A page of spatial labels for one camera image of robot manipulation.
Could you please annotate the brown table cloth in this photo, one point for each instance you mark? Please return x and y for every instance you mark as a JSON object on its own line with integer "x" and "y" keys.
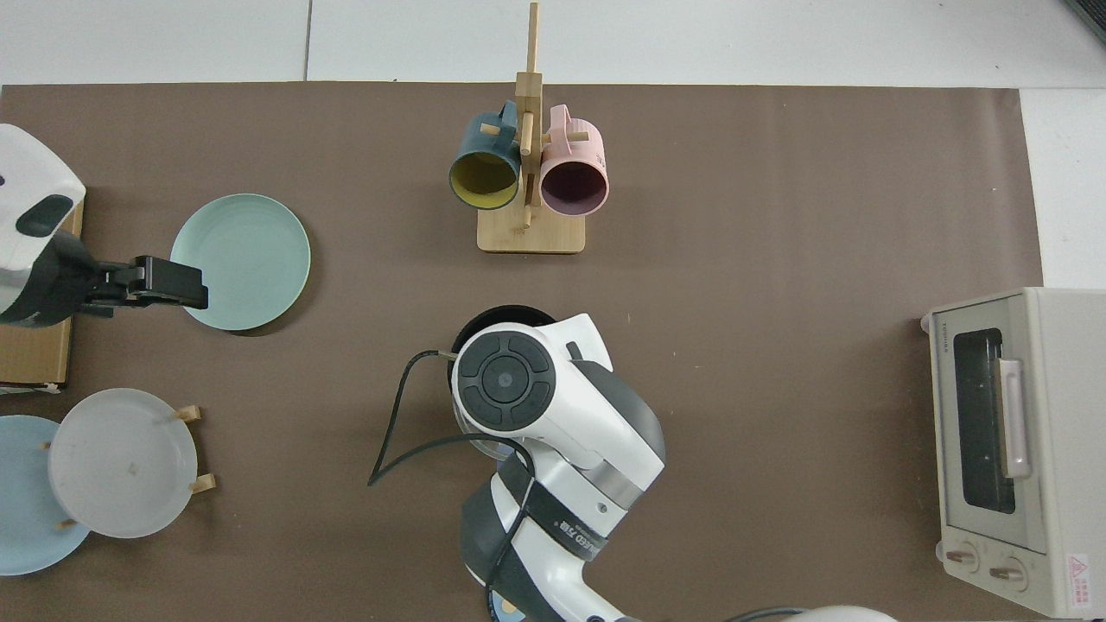
{"x": 778, "y": 389}

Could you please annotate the wooden plate rack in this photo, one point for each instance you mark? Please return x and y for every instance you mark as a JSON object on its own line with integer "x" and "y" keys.
{"x": 206, "y": 484}

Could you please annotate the teal plate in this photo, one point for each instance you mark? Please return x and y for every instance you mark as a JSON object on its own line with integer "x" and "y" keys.
{"x": 246, "y": 255}

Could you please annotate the small blue round thing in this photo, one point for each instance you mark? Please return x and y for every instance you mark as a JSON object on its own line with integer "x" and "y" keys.
{"x": 505, "y": 608}

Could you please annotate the pale toaster oven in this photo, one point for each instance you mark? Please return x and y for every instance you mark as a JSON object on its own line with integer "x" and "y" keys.
{"x": 1063, "y": 432}

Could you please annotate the dark teal cup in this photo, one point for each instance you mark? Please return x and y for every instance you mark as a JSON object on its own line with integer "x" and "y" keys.
{"x": 484, "y": 177}

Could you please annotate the grey plate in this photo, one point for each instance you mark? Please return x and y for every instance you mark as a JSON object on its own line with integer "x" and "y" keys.
{"x": 121, "y": 462}

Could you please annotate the dark flat panel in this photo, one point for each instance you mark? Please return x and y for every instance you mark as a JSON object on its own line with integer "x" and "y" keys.
{"x": 1093, "y": 13}

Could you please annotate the wooden cup stand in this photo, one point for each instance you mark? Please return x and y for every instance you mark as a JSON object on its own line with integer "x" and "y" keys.
{"x": 531, "y": 233}

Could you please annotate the pink cup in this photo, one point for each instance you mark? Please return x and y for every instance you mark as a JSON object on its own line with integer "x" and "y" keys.
{"x": 575, "y": 186}

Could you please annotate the light blue plate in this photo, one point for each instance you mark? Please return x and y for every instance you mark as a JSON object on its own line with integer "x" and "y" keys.
{"x": 26, "y": 510}

